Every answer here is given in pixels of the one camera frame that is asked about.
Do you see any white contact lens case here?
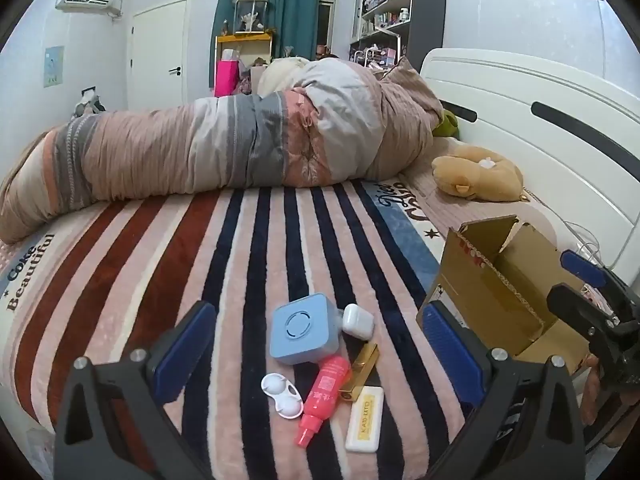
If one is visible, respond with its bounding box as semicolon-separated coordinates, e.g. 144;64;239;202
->
260;374;304;421

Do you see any white bed headboard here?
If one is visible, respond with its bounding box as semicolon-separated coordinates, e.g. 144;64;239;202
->
419;48;640;281

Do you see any white cable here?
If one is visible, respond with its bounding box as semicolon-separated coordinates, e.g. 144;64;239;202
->
560;220;601;267

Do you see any pink spray bottle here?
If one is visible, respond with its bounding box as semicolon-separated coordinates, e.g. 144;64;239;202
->
298;355;351;448

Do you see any yellow cabinet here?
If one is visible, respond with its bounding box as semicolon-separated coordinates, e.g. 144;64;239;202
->
215;30;276;96

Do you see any white earbuds case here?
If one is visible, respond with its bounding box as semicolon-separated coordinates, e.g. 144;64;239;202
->
341;304;375;341

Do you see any green plush toy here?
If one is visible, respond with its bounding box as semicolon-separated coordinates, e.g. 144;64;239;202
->
432;108;461;139

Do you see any white eraser bar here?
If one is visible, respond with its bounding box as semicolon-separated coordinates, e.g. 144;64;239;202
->
345;386;385;453

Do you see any brown plush toy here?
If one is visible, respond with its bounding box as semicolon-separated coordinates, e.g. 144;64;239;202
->
431;146;525;200

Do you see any striped plush blanket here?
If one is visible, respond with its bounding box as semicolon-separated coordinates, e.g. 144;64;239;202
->
0;180;501;480

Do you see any window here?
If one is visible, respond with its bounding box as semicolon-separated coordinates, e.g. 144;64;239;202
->
317;0;341;61

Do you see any white door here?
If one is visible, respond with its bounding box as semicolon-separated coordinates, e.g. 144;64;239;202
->
131;0;188;111

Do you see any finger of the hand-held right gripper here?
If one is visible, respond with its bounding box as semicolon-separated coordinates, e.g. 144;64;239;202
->
546;283;617;352
560;249;640;311

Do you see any small wall poster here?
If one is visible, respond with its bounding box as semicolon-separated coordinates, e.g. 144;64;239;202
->
43;46;65;87

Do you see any grey white bundle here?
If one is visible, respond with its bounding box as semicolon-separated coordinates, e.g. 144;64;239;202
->
75;87;107;118

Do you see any glass display case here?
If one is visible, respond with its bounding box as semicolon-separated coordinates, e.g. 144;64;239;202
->
232;0;271;36

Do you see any cream pillow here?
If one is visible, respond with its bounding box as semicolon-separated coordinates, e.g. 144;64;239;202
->
257;56;311;96

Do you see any teal curtain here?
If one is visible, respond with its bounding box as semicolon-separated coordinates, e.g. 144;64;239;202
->
210;0;321;61

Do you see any brown cardboard box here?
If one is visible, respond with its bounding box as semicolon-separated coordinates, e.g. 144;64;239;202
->
416;215;593;376

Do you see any rolled pink grey duvet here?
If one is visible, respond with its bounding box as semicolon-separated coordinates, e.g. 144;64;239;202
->
0;56;446;246

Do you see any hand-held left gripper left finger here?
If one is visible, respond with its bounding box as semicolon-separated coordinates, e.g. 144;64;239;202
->
54;301;218;480

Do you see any person's right hand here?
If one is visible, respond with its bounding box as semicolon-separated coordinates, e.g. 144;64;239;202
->
581;354;640;448

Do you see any beige ribbed bed cover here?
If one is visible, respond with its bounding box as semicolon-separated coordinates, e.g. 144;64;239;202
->
400;137;581;258

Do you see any blue square speaker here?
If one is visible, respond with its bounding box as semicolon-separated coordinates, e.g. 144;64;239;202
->
270;293;345;365

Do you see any pink bag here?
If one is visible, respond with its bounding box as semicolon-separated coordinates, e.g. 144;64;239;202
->
215;60;241;97

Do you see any gold lipstick tube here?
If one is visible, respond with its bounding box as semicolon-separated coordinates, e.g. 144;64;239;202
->
338;342;380;403

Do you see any dark bookshelf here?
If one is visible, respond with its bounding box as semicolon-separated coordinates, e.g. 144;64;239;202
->
350;0;416;68

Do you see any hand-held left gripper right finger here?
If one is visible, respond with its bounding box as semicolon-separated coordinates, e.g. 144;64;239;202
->
421;301;587;480

